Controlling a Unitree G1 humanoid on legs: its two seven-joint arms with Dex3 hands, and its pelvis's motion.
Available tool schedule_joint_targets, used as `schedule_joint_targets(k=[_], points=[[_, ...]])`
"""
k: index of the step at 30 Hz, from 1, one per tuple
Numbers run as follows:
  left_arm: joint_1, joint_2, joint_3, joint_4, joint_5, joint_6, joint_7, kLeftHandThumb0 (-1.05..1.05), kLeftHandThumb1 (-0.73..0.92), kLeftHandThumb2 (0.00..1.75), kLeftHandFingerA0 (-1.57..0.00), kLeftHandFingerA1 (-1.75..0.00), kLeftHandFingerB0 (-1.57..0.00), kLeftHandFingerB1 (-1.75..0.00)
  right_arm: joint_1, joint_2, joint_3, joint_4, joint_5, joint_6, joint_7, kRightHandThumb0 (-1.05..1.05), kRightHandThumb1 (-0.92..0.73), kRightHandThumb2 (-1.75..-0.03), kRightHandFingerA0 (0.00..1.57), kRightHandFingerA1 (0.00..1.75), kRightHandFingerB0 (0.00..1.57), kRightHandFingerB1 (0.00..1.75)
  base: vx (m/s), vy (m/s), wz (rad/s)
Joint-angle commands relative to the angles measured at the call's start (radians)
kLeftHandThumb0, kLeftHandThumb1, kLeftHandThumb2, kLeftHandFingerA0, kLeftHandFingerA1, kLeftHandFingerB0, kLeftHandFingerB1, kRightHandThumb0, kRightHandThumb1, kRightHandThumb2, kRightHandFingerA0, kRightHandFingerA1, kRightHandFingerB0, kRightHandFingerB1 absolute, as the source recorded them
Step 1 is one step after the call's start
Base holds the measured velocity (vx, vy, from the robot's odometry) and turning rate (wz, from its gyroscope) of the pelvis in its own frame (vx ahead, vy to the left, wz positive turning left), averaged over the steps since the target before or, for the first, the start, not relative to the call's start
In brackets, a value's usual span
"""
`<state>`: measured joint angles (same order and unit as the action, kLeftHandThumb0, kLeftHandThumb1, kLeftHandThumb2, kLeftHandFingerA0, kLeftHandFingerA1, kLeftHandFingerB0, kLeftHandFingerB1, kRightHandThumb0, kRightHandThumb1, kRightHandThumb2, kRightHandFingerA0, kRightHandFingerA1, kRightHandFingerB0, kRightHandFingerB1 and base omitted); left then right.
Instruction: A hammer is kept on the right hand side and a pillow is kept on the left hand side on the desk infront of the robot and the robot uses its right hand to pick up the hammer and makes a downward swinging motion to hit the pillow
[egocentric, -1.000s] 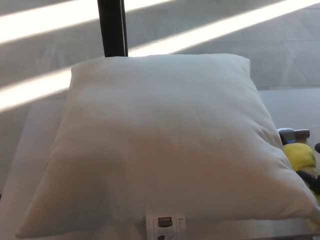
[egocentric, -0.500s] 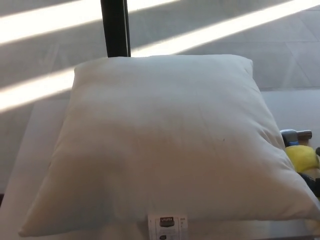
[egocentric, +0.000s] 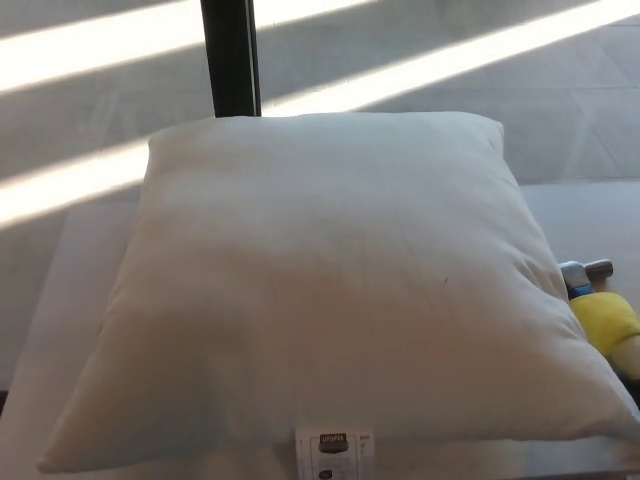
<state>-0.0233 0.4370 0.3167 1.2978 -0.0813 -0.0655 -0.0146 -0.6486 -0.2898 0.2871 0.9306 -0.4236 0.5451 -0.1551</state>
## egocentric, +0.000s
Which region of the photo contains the hammer with yellow handle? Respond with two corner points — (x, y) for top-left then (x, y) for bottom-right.
(558, 258), (640, 374)

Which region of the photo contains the white square pillow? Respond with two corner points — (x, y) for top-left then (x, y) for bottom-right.
(37, 110), (640, 480)

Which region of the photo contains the black vertical post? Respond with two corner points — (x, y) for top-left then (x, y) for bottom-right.
(199, 0), (263, 118)

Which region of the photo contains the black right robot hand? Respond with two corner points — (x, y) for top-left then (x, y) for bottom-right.
(621, 367), (640, 401)

